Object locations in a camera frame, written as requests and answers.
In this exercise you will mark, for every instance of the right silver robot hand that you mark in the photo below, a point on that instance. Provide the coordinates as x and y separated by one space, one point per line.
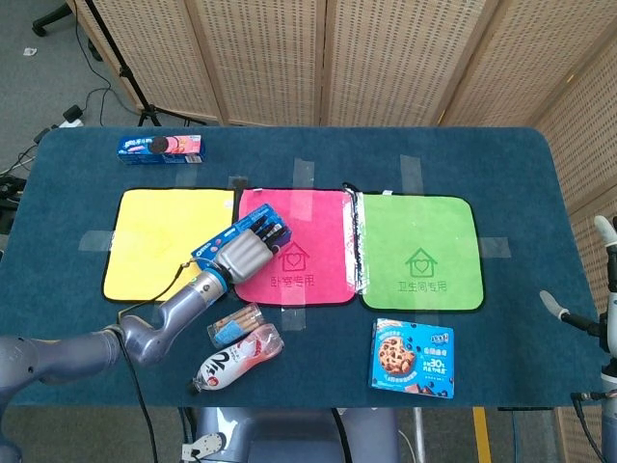
552 303

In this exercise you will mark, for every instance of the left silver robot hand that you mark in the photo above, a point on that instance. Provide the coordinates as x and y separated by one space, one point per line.
243 258

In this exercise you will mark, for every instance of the large blue Oreo box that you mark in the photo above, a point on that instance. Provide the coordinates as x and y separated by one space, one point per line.
255 214

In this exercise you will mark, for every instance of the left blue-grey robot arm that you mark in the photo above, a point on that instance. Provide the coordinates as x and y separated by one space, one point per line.
144 337

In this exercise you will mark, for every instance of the blue pink Oreo pack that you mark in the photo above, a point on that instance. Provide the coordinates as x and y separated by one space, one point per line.
161 149

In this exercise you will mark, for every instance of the blue chocolate chip cookie box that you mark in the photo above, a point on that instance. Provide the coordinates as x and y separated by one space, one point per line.
410 362

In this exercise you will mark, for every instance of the clear jar biscuit sticks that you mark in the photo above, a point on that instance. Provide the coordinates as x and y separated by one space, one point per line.
236 325

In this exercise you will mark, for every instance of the clear tape strip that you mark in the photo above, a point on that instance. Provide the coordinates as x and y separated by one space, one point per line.
303 171
495 247
95 240
411 173
294 320
238 182

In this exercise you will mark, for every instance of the pink cloth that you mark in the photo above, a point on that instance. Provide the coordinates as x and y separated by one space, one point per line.
318 241

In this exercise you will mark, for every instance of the yellow cloth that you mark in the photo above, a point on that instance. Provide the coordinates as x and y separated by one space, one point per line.
154 226

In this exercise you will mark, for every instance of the plastic bottle white label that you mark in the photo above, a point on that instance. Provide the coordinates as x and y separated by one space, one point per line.
226 366

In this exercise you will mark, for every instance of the crumpled shiny tape strip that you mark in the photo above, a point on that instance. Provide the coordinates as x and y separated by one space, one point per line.
356 236

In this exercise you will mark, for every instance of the green cloth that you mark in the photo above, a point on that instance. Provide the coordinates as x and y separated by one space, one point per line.
419 226

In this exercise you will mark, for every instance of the yellow floor tape strip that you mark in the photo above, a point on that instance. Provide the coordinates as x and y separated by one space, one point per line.
482 441

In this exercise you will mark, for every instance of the blue-grey robot torso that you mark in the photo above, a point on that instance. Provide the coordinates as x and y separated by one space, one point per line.
289 434

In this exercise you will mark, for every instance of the black tripod stand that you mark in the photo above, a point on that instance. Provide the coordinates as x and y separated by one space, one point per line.
130 79

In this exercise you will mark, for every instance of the white power strip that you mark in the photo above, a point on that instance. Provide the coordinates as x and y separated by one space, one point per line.
71 116

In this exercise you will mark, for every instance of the black office chair base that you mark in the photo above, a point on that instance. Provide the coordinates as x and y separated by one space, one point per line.
50 17

